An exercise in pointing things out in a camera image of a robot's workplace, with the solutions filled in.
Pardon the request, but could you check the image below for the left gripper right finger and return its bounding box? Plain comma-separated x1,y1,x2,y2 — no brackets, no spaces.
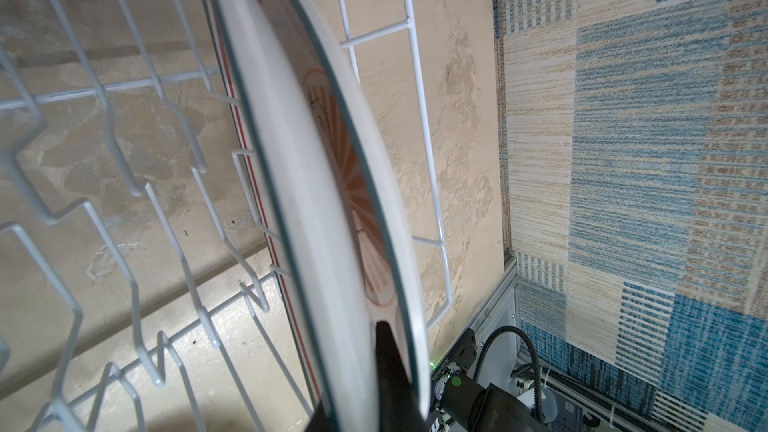
375,321,428,432

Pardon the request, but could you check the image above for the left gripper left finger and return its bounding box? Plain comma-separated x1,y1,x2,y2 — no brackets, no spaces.
305,403,330,432

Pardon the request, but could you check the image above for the white round plate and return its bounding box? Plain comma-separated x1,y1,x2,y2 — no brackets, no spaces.
211,0,379,431
258,0,432,415

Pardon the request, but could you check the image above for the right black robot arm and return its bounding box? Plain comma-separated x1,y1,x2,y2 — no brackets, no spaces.
427,325,601,431

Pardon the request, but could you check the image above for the white wire dish rack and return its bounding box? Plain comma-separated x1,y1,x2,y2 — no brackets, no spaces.
0,0,455,432

